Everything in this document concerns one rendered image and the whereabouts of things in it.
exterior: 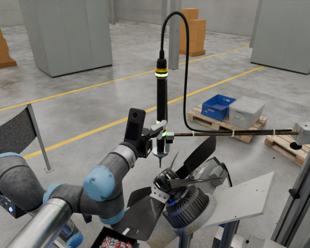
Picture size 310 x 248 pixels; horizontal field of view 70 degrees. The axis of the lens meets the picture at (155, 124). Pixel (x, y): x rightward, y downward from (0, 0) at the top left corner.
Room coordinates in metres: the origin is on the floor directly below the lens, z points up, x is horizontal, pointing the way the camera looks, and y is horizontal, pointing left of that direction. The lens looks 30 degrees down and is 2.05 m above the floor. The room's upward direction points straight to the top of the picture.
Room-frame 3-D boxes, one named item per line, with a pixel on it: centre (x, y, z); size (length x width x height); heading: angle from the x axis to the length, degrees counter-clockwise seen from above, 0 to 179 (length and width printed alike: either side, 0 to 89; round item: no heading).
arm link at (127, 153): (0.50, 0.09, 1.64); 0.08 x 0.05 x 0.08; 66
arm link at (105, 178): (0.43, 0.13, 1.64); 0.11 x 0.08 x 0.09; 156
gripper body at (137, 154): (0.58, 0.06, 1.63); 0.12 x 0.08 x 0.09; 156
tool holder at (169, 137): (0.78, -0.03, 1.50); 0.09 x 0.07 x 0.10; 91
